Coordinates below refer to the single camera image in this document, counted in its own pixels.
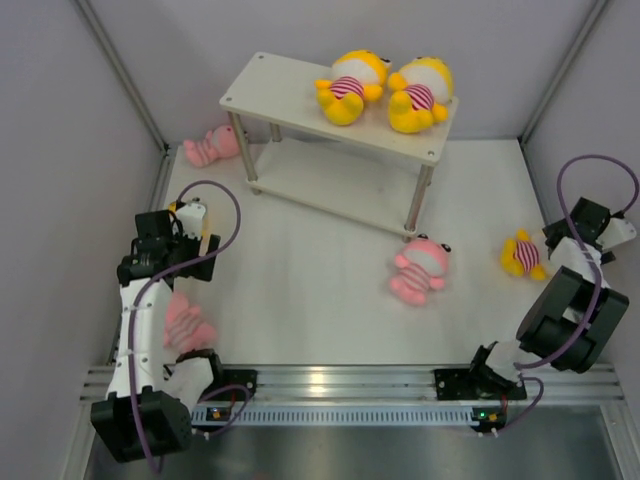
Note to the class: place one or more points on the pink plush toy centre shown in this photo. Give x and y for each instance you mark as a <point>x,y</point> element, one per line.
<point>421,267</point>

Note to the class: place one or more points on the aluminium front rail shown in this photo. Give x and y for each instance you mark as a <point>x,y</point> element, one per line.
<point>414,395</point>

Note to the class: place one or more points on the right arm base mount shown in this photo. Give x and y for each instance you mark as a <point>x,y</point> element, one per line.
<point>460,384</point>

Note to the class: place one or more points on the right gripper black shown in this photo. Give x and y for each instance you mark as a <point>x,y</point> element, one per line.
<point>559,226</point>

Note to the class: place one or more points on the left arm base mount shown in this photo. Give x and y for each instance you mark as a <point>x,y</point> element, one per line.
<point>228,387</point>

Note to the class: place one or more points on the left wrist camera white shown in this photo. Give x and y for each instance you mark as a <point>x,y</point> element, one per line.
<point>193,216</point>

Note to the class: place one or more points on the aluminium corner post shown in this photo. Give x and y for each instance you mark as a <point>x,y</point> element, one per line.
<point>572,53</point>
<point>98,32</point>

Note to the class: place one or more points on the aluminium corner post right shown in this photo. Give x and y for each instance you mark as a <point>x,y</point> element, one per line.
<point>572,53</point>

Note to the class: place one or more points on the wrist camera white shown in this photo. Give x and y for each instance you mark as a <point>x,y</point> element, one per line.
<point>193,216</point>
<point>619,230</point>

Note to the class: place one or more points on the pink plush toy front left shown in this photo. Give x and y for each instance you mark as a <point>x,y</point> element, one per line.
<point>185,328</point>

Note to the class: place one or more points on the yellow plush toy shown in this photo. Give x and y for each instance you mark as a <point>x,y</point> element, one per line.
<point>524,255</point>
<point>420,94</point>
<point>356,79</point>
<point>176,224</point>

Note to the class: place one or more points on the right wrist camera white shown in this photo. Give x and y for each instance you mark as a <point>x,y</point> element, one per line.
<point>619,230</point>

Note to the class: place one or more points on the pink plush toy back left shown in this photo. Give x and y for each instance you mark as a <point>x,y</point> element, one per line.
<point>217,144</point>

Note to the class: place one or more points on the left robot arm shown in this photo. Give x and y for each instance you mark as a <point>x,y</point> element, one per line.
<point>164,360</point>

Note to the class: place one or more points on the white two-tier shelf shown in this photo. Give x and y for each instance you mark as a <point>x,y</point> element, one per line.
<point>365,172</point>

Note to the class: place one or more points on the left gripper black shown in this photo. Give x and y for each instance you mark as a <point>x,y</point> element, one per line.
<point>200,271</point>

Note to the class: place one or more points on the pink plush toy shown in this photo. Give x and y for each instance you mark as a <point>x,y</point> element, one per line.
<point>185,328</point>
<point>421,267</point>
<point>217,144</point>

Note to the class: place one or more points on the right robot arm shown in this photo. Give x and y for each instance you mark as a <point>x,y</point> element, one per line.
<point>574,317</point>

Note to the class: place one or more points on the aluminium corner post left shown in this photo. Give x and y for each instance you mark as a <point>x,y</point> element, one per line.
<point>98,32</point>

